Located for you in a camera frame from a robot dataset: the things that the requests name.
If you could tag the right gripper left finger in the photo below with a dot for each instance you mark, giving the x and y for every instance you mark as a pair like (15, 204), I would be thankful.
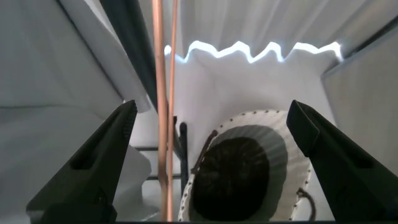
(84, 186)

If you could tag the pink clothes hanger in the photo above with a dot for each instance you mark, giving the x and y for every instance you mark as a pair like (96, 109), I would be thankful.
(161, 109)

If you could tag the white laundry basket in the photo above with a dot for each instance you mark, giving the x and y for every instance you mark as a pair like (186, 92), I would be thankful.
(280, 140)

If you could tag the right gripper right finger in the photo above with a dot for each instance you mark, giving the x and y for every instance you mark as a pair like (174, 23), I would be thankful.
(351, 186)

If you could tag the pale grey shorts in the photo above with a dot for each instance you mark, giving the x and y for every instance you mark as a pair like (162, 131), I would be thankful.
(46, 77)

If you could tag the black clothes rack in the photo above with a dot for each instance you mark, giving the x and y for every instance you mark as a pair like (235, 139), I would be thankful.
(133, 37)

